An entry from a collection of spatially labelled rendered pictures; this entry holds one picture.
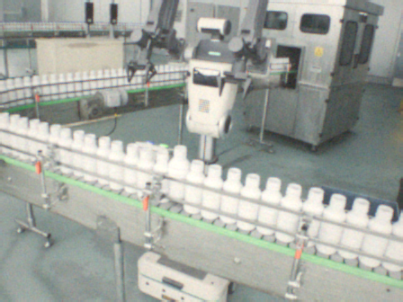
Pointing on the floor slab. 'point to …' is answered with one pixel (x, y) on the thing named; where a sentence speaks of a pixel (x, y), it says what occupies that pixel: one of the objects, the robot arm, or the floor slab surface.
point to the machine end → (317, 66)
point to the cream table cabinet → (78, 58)
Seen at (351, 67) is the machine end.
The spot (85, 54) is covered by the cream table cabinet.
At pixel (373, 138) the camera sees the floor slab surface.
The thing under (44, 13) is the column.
